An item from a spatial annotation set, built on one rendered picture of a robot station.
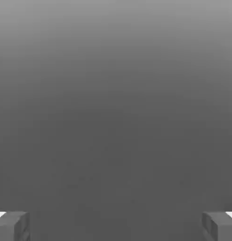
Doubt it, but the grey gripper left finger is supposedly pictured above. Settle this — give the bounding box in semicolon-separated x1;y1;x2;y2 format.
0;210;31;241

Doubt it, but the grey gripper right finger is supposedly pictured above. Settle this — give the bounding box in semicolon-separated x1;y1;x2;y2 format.
201;210;232;241

